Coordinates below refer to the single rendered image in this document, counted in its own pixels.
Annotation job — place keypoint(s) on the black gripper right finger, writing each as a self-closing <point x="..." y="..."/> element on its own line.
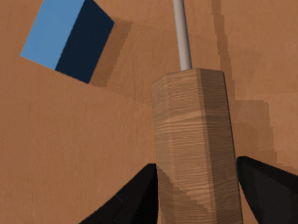
<point x="271" y="193"/>

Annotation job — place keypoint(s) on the blue cube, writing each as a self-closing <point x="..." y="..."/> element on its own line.
<point x="68" y="36"/>

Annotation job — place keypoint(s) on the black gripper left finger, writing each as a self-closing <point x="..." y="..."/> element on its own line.
<point x="137" y="202"/>

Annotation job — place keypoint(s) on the wooden-handled tool with grey metal shaft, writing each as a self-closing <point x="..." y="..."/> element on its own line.
<point x="195" y="152"/>

